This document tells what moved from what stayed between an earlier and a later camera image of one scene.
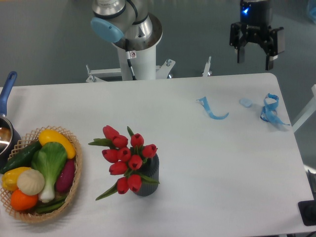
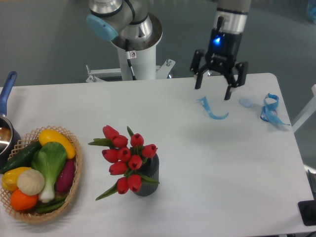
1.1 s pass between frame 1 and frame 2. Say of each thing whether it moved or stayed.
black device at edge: stayed
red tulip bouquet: stayed
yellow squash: stayed
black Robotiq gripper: moved
